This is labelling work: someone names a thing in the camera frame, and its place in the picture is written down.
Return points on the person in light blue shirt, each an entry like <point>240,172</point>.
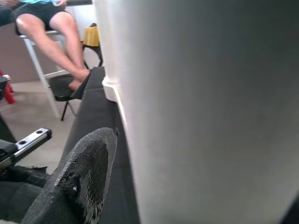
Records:
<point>60,39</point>

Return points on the red plastic stool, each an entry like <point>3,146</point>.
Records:
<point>8,93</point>

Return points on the white wooden stool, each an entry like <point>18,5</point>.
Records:
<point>44,81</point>

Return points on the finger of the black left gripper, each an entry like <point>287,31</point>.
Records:
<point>18,200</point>
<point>30,173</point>

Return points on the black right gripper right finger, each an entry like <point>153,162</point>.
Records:
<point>292,212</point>

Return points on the black seat folding chair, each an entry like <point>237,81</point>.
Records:
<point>63,89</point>

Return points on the white plastic children table top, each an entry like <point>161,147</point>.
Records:
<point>114,95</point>

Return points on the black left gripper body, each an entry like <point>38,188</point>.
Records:
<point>25,144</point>

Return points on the white plastic table leg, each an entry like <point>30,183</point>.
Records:
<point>106,39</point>
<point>210,112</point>

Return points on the black tablecloth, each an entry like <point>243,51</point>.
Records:
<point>100,121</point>

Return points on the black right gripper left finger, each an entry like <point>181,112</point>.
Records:
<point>77,182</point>

